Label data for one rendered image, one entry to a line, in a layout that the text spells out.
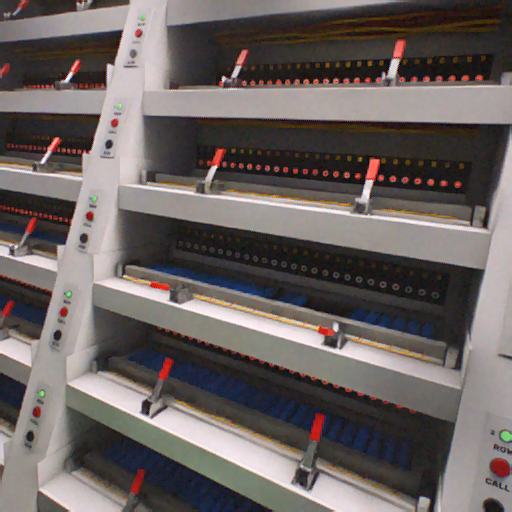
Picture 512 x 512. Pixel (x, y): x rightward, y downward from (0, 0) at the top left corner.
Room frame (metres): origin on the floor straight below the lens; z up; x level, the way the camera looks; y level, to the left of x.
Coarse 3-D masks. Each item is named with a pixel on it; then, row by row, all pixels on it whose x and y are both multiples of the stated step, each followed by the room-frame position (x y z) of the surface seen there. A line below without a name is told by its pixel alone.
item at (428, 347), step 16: (128, 272) 0.75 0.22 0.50; (144, 272) 0.73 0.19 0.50; (160, 272) 0.73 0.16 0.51; (208, 288) 0.67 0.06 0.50; (224, 288) 0.67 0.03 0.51; (224, 304) 0.64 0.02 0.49; (240, 304) 0.64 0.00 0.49; (256, 304) 0.63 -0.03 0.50; (272, 304) 0.61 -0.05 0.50; (288, 304) 0.62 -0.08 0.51; (288, 320) 0.59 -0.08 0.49; (304, 320) 0.59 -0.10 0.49; (320, 320) 0.58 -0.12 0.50; (336, 320) 0.57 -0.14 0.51; (352, 320) 0.57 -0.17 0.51; (368, 336) 0.55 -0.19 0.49; (384, 336) 0.54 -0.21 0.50; (400, 336) 0.53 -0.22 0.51; (416, 336) 0.53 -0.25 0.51; (400, 352) 0.52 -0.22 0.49; (416, 352) 0.52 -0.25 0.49; (432, 352) 0.51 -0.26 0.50
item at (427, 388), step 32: (96, 256) 0.71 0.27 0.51; (128, 256) 0.78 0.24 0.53; (160, 256) 0.87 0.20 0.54; (192, 256) 0.84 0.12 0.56; (96, 288) 0.72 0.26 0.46; (128, 288) 0.70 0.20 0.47; (320, 288) 0.71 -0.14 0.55; (352, 288) 0.68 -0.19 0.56; (160, 320) 0.66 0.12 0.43; (192, 320) 0.62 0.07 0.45; (224, 320) 0.60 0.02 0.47; (256, 320) 0.60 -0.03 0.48; (256, 352) 0.58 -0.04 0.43; (288, 352) 0.55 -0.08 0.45; (320, 352) 0.53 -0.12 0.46; (352, 352) 0.52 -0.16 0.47; (384, 352) 0.53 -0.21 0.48; (448, 352) 0.50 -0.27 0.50; (352, 384) 0.52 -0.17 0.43; (384, 384) 0.50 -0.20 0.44; (416, 384) 0.48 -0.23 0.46; (448, 384) 0.46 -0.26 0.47; (448, 416) 0.47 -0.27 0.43
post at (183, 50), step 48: (144, 0) 0.74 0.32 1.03; (144, 48) 0.73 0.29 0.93; (192, 48) 0.81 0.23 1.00; (96, 144) 0.76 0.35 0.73; (144, 144) 0.75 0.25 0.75; (192, 144) 0.88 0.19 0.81; (96, 240) 0.73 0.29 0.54; (144, 240) 0.81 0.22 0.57; (48, 336) 0.75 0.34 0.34; (96, 336) 0.76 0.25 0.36; (144, 336) 0.89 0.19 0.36; (48, 432) 0.72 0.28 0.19
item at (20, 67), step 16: (0, 0) 1.08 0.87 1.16; (16, 0) 1.12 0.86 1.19; (32, 0) 1.16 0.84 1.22; (0, 16) 1.09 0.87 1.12; (32, 16) 1.17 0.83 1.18; (0, 48) 1.11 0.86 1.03; (0, 64) 1.12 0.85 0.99; (16, 64) 1.16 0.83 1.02; (32, 64) 1.20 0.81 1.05; (0, 80) 1.14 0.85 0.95; (16, 80) 1.17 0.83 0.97; (0, 128) 1.17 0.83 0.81; (0, 144) 1.18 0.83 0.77
